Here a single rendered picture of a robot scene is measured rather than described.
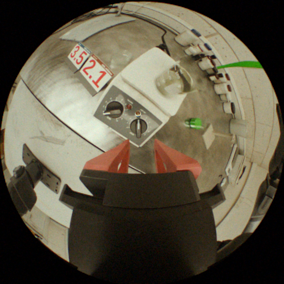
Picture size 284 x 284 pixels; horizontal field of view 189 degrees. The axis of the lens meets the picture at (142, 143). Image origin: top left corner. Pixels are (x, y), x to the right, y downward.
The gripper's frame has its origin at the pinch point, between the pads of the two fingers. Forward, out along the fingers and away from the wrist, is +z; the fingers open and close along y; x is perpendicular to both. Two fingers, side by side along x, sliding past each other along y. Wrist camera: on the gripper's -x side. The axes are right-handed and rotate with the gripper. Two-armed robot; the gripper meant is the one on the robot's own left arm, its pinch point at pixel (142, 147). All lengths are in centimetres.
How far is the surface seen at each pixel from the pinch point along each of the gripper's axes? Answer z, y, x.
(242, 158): 25, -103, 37
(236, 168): 23, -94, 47
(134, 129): 6.9, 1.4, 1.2
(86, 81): 12.1, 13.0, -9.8
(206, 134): 18.8, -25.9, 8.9
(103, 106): 7.1, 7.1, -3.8
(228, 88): 24.9, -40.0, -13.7
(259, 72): 11, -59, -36
